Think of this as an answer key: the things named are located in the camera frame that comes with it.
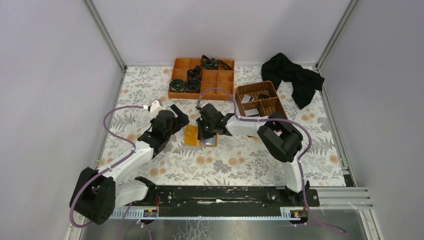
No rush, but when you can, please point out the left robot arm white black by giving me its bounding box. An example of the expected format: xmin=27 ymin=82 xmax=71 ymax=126
xmin=69 ymin=104 xmax=190 ymax=228

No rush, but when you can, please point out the rolled black belt upper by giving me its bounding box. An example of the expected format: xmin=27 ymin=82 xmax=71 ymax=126
xmin=186 ymin=65 xmax=203 ymax=80

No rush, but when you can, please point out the brown wicker basket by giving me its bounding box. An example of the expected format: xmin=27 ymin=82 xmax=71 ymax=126
xmin=234 ymin=81 xmax=288 ymax=119

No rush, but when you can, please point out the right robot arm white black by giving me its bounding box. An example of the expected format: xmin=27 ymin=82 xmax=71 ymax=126
xmin=196 ymin=103 xmax=306 ymax=193

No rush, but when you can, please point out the black card in basket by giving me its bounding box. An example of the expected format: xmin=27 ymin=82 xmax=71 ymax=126
xmin=258 ymin=94 xmax=270 ymax=100

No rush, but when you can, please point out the floral patterned table mat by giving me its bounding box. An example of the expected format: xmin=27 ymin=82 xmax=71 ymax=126
xmin=98 ymin=66 xmax=345 ymax=187

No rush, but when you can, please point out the cards stack in basket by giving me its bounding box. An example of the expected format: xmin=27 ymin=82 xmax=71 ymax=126
xmin=244 ymin=108 xmax=260 ymax=117

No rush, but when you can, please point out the black crumpled cloth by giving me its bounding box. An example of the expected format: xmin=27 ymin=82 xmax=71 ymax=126
xmin=261 ymin=52 xmax=325 ymax=109

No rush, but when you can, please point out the orange wooden divided tray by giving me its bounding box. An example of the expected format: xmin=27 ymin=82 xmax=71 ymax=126
xmin=166 ymin=55 xmax=235 ymax=101

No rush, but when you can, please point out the rolled dark belt left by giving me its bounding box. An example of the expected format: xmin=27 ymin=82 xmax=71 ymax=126
xmin=169 ymin=78 xmax=186 ymax=93

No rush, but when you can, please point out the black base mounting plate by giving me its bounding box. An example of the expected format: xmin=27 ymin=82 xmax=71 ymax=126
xmin=133 ymin=185 xmax=320 ymax=219

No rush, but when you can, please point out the rolled black belt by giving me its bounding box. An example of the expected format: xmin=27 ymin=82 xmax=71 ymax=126
xmin=186 ymin=65 xmax=203 ymax=80
xmin=185 ymin=78 xmax=202 ymax=93

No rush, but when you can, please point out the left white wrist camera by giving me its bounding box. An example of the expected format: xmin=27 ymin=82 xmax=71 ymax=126
xmin=143 ymin=98 xmax=165 ymax=118

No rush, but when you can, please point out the loose dark belt top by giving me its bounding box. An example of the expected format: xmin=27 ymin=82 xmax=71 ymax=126
xmin=200 ymin=55 xmax=233 ymax=71

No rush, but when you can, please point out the rolled black belt middle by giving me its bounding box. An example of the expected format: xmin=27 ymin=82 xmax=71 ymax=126
xmin=185 ymin=78 xmax=202 ymax=93

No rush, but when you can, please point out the silver card in basket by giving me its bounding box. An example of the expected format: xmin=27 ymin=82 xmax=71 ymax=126
xmin=240 ymin=94 xmax=255 ymax=104

